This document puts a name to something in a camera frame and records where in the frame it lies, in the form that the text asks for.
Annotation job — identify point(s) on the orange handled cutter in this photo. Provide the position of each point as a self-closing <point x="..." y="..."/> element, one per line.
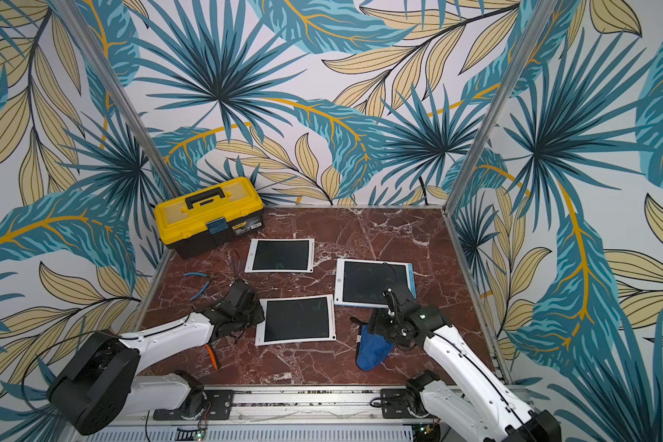
<point x="213" y="357"/>

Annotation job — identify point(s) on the blue framed drawing tablet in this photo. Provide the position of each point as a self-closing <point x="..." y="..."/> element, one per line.
<point x="361" y="283"/>

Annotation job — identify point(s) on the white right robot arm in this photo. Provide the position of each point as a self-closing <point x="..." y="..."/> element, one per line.
<point x="485" y="409"/>

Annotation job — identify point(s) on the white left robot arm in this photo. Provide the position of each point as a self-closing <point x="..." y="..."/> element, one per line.
<point x="104" y="380"/>

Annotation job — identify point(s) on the blue microfiber cloth black trim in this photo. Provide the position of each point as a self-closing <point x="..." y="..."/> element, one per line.
<point x="372" y="349"/>

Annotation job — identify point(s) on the left aluminium corner post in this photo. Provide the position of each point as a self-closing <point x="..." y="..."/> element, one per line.
<point x="94" y="53"/>

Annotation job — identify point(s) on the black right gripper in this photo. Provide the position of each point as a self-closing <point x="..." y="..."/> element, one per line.
<point x="385" y="324"/>

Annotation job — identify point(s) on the white drawing tablet rear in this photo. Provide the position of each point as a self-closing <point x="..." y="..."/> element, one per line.
<point x="280" y="256"/>

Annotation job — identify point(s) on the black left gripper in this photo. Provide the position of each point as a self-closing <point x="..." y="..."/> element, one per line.
<point x="259" y="316"/>

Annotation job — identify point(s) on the yellow black toolbox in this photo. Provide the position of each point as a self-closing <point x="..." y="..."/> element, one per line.
<point x="202" y="221"/>

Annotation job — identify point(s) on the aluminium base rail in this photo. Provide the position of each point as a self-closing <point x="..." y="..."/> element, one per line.
<point x="285" y="413"/>

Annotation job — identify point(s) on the white drawing tablet front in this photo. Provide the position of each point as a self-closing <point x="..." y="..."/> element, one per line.
<point x="296" y="320"/>

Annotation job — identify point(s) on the white drawing tablet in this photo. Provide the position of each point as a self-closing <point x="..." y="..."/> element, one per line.
<point x="296" y="320"/>
<point x="280" y="256"/>

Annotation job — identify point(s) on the aluminium corner post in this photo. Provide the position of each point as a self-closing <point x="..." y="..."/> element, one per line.
<point x="514" y="69"/>
<point x="94" y="53"/>

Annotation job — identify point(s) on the right aluminium corner post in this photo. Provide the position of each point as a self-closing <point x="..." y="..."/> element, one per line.
<point x="514" y="69"/>

